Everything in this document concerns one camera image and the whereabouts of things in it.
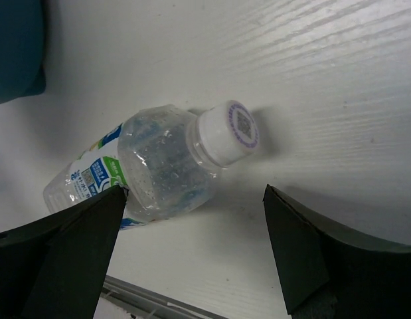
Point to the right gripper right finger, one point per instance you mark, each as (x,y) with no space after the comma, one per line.
(329,270)

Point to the aluminium front rail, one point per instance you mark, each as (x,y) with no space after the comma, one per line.
(143,303)

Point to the clear bottle green white label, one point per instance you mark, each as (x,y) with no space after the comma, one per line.
(167,160)

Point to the teal bin with yellow rim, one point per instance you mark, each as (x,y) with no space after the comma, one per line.
(22,40)

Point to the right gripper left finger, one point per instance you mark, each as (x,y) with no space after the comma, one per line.
(55,267)

